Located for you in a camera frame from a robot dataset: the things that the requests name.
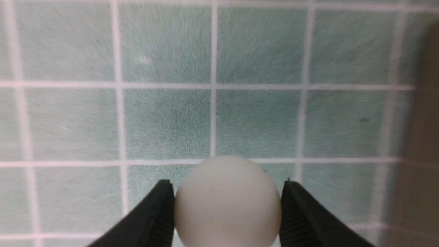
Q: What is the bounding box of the olive green plastic bin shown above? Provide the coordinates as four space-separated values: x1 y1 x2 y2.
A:
384 21 439 247

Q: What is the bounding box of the white ping-pong ball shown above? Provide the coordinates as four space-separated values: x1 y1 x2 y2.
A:
174 156 282 247

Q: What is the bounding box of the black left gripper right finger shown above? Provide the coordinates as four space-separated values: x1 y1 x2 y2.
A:
280 180 373 247

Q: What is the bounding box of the green checkered tablecloth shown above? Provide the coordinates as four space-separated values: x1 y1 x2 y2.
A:
1 0 438 247

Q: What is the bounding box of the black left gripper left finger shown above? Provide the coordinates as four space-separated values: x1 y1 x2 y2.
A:
89 179 175 247

